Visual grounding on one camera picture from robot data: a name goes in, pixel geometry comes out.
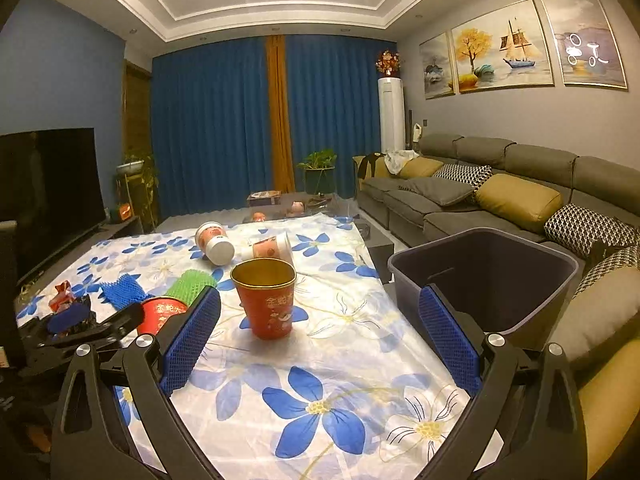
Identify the red plastic bag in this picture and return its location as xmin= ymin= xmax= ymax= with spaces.
xmin=49 ymin=281 xmax=75 ymax=313

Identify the red paper cup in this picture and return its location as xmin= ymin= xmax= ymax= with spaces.
xmin=137 ymin=297 xmax=189 ymax=335

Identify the blue foam net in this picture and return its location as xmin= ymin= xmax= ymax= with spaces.
xmin=100 ymin=274 xmax=150 ymax=311

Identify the green foam net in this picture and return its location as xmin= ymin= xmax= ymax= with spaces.
xmin=164 ymin=270 xmax=217 ymax=307

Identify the white orange paper cup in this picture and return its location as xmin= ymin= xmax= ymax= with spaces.
xmin=195 ymin=221 xmax=235 ymax=266
xmin=252 ymin=233 xmax=293 ymax=264

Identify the gold rimmed red cup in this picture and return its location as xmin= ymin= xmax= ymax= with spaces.
xmin=231 ymin=258 xmax=297 ymax=340

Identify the dark grey trash bin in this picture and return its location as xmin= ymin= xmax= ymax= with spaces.
xmin=387 ymin=228 xmax=579 ymax=350

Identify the grey tv cabinet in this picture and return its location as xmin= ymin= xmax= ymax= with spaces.
xmin=14 ymin=217 xmax=143 ymax=311

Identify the orange lantern ornament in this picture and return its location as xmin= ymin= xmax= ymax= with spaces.
xmin=110 ymin=203 xmax=134 ymax=223

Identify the grey square cushion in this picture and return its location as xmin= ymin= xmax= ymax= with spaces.
xmin=549 ymin=266 xmax=639 ymax=372

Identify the black flat television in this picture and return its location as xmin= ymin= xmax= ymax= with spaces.
xmin=1 ymin=128 xmax=106 ymax=281

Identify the plant on wooden stand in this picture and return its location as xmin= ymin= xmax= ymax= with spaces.
xmin=115 ymin=153 xmax=158 ymax=233

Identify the patterned cushion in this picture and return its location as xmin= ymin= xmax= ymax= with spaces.
xmin=544 ymin=204 xmax=639 ymax=259
xmin=574 ymin=245 xmax=639 ymax=296
xmin=433 ymin=164 xmax=492 ymax=191

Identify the box on coffee table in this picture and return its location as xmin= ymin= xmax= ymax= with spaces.
xmin=246 ymin=190 xmax=282 ymax=207

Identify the near patterned cushion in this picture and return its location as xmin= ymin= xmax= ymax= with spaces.
xmin=544 ymin=204 xmax=639 ymax=259

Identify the floral blue white tablecloth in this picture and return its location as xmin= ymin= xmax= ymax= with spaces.
xmin=14 ymin=212 xmax=504 ymax=480

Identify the near mustard cushion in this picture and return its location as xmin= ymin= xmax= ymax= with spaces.
xmin=475 ymin=174 xmax=564 ymax=233

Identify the mustard cushion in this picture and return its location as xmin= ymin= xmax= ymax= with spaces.
xmin=475 ymin=174 xmax=564 ymax=233
xmin=398 ymin=157 xmax=444 ymax=180

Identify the blue window curtain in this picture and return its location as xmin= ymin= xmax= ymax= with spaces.
xmin=151 ymin=35 xmax=397 ymax=217

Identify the orange centre curtain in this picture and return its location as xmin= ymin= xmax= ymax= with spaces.
xmin=265 ymin=35 xmax=295 ymax=193

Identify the grey sectional sofa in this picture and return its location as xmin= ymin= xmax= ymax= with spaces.
xmin=357 ymin=134 xmax=639 ymax=479

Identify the dark coffee table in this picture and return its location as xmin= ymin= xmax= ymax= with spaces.
xmin=242 ymin=192 xmax=396 ymax=283

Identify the grey flat cushion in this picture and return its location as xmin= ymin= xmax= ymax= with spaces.
xmin=399 ymin=177 xmax=473 ymax=208

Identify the far patterned cushion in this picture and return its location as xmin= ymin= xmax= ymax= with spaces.
xmin=433 ymin=164 xmax=492 ymax=191

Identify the potted green plant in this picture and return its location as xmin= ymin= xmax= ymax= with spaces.
xmin=297 ymin=148 xmax=337 ymax=195

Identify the far mustard cushion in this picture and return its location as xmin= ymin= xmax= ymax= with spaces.
xmin=398 ymin=157 xmax=444 ymax=180

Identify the white cloth on sofa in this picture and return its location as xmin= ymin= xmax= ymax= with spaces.
xmin=384 ymin=150 xmax=419 ymax=177

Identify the white standing air conditioner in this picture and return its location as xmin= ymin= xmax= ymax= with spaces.
xmin=378 ymin=77 xmax=406 ymax=153

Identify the right cloudy painting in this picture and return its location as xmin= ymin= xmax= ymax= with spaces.
xmin=540 ymin=0 xmax=628 ymax=90

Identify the sailboat tree painting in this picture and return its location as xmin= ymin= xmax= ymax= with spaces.
xmin=451 ymin=0 xmax=554 ymax=93

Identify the left landscape painting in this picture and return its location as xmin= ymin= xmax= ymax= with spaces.
xmin=419 ymin=32 xmax=454 ymax=100

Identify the red gold flower ornament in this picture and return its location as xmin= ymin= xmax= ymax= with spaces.
xmin=375 ymin=50 xmax=400 ymax=78

